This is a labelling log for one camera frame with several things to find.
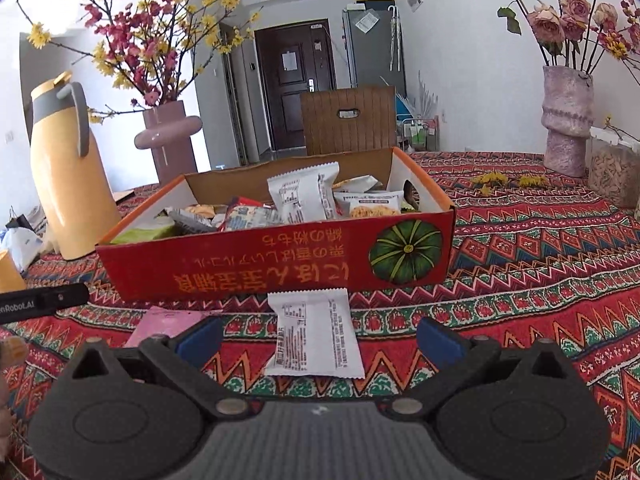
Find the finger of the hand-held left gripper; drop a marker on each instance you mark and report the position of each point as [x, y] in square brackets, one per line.
[65, 295]

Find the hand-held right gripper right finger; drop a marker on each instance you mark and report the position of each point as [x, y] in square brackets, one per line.
[435, 340]

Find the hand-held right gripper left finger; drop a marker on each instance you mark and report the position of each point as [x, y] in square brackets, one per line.
[200, 340]

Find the pink snack packet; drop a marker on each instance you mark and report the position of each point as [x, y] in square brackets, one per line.
[160, 325]

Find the lime green snack packet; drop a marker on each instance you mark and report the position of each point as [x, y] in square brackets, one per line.
[145, 232]

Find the white oat crisp packet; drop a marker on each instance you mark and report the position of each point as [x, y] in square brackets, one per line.
[312, 335]

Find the red cardboard box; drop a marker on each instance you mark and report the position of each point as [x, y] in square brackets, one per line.
[300, 260]

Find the white snack packet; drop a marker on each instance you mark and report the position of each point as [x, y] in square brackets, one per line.
[357, 183]
[302, 195]

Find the person's left hand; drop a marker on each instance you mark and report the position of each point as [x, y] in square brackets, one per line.
[10, 350]

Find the yellow cup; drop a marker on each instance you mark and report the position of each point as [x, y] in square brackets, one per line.
[10, 270]

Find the white plastic bags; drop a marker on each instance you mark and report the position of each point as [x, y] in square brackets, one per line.
[22, 247]

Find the yellow thermos jug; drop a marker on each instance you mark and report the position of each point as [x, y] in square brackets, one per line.
[70, 185]

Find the grey silver snack packet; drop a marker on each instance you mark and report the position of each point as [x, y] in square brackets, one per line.
[192, 221]

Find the fallen yellow flowers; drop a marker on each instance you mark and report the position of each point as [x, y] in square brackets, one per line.
[492, 179]

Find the small rack with bottles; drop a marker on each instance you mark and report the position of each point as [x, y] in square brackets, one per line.
[417, 135]

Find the clear seed container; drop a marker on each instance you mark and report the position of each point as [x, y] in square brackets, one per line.
[612, 175]

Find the white dried pampas grass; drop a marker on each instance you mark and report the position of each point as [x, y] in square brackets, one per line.
[425, 97]

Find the purple textured vase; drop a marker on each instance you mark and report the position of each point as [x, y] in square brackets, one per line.
[567, 125]

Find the dark brown door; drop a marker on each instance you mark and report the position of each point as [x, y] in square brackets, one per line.
[295, 105]

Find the pink yellow blossom branches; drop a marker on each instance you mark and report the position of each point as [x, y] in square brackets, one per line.
[150, 35]

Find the grey refrigerator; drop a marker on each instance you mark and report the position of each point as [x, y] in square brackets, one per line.
[370, 55]

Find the white folded umbrella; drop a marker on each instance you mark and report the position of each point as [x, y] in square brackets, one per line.
[395, 35]

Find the yellow red berry branches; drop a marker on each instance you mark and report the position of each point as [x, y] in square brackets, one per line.
[617, 45]

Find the dusty pink roses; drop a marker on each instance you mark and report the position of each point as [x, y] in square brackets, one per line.
[575, 10]

